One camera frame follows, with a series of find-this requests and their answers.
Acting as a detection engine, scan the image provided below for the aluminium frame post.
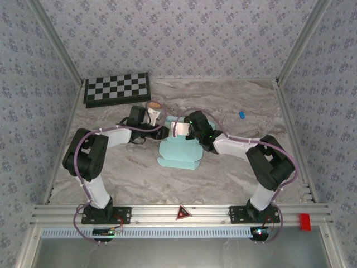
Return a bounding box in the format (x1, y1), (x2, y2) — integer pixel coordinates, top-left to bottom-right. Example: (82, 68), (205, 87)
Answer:
(276, 0), (333, 84)
(27, 0), (86, 86)

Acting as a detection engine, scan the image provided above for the grey metal lower panel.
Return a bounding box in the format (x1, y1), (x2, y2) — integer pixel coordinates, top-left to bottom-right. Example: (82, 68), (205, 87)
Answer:
(35, 237), (332, 268)

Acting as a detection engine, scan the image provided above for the red clamp block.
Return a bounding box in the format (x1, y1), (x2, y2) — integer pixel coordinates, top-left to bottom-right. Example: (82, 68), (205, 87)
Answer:
(298, 213), (312, 232)

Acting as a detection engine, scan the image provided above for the aluminium table back rail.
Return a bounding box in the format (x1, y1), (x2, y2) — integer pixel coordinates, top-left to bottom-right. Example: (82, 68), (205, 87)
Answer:
(150, 77), (278, 83)

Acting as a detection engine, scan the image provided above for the black grey chessboard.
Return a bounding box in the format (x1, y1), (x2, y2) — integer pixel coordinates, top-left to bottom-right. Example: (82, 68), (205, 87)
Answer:
(83, 72), (152, 109)

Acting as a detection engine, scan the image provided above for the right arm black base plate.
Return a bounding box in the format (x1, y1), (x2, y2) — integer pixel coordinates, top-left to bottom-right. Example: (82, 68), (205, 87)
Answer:
(229, 205), (281, 224)

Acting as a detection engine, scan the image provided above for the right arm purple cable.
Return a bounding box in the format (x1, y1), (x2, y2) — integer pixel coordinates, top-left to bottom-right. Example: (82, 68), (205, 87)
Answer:
(172, 109), (299, 244)

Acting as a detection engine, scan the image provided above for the grey slotted cable duct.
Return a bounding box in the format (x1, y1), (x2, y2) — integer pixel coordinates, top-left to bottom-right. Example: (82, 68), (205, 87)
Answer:
(41, 226), (253, 238)

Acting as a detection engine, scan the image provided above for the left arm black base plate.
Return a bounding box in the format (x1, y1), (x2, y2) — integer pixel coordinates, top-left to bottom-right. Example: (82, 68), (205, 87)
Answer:
(81, 205), (132, 225)

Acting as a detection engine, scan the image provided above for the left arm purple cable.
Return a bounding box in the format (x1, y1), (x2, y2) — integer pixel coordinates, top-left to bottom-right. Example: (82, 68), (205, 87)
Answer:
(73, 100), (168, 245)

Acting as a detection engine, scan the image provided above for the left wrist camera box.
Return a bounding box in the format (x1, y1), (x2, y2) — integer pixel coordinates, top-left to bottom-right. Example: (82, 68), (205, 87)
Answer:
(145, 106), (163, 125)

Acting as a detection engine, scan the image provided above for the aluminium table side rail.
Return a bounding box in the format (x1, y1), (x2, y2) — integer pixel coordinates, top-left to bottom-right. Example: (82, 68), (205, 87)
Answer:
(274, 80), (319, 204)
(43, 82), (84, 206)

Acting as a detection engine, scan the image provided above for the red black triangle marker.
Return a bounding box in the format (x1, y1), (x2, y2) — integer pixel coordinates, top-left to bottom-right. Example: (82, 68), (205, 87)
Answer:
(175, 205), (192, 222)

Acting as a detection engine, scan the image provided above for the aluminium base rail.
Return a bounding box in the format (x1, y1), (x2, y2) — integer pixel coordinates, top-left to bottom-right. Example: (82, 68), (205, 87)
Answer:
(30, 203), (334, 227)

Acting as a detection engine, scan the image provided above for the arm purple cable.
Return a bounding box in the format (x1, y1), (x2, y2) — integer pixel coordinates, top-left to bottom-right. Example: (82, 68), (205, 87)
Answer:
(73, 100), (168, 245)
(172, 109), (299, 244)

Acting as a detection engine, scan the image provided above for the light blue paper box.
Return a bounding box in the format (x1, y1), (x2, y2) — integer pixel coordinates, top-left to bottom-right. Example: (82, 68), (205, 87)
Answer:
(156, 114), (203, 170)

